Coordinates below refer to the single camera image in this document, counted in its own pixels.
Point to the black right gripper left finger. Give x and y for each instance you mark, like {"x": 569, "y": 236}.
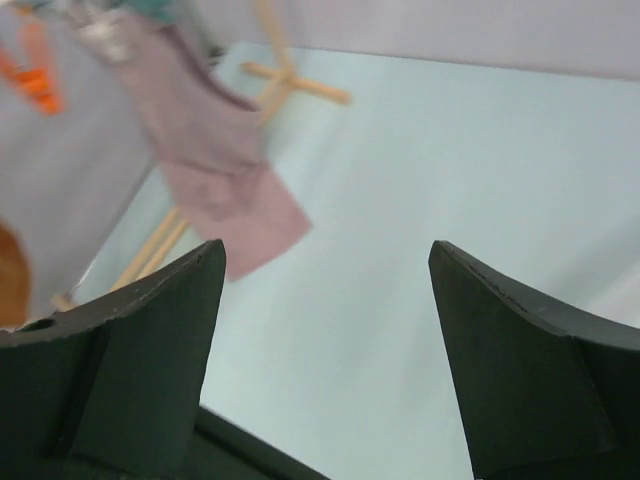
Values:
{"x": 111, "y": 389}

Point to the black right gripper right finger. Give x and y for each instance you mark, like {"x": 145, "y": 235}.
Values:
{"x": 545, "y": 390}

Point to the orange sock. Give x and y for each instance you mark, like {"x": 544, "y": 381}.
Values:
{"x": 15, "y": 281}

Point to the pink cloth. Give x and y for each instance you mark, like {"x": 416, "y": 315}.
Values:
{"x": 208, "y": 142}

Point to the orange clothes peg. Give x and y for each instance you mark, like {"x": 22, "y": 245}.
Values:
{"x": 35, "y": 80}

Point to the wooden drying rack frame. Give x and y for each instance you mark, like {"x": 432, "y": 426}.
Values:
{"x": 282, "y": 82}

